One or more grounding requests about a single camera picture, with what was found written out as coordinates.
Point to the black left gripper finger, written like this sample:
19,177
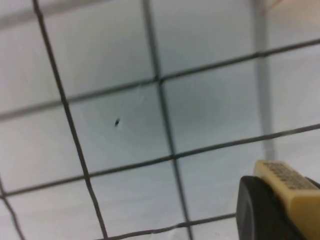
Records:
260,215

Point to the cream rectangular printed eraser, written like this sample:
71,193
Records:
305,203

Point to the grey grid-patterned tablecloth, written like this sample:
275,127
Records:
120,75

